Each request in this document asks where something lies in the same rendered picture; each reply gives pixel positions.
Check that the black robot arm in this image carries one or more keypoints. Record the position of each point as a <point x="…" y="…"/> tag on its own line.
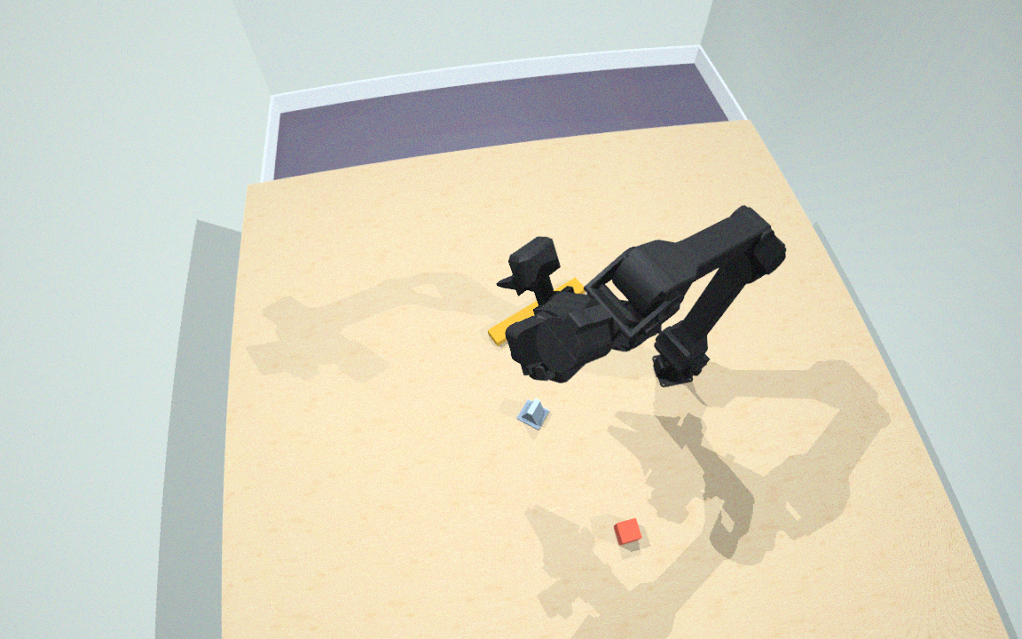
<point x="654" y="277"/>

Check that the yellow bar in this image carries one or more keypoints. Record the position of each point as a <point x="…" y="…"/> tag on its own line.
<point x="497" y="333"/>

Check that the red-orange cube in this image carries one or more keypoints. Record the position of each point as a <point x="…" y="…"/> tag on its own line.
<point x="627" y="531"/>

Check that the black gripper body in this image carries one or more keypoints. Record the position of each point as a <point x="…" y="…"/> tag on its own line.
<point x="531" y="265"/>

